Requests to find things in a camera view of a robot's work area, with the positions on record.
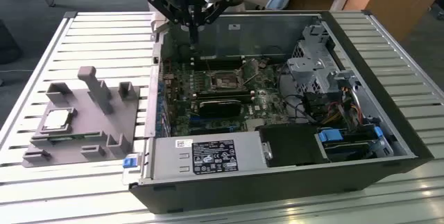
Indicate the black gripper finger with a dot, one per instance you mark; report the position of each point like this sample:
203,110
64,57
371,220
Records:
167,8
213,16

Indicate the silver CPU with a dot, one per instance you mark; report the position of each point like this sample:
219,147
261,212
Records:
57,120

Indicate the CPU socket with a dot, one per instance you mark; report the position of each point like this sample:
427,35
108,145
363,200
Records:
221,81

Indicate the white case sticker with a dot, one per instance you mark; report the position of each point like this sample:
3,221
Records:
233,26

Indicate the black RAM slot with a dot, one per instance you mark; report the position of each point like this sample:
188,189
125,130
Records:
225,58
225,64
225,98
225,61
225,93

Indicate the metal drive cage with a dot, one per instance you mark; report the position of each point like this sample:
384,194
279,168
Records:
308,65

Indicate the green motherboard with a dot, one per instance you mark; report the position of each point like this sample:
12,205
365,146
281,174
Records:
267,99

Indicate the black graphics card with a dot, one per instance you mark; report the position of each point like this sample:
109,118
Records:
220,109

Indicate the silver chipset heatsink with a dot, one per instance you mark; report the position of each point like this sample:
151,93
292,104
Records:
255,125

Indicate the grey parts rack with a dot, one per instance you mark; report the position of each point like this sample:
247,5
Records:
87,120

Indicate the wooden cabinet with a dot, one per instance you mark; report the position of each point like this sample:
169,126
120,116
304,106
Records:
399,0

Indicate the black plastic shroud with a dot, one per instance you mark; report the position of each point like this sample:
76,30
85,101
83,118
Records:
291,143

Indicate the black rating label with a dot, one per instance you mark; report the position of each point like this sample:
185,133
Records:
215,157

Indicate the green RAM stick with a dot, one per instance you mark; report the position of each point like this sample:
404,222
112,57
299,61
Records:
79,136

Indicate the silver power supply unit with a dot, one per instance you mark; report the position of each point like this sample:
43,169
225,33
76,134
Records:
167,156

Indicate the blue disk carrier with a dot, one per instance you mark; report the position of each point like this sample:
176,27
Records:
329,136

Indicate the blue case latch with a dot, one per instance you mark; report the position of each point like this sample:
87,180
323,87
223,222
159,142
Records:
129,163

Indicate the black chair base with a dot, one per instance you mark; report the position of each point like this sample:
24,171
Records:
439,8

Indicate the blue plastic clip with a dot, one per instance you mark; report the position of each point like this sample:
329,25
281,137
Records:
377,132

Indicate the black PC case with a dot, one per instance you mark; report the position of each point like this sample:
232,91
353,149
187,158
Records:
243,195

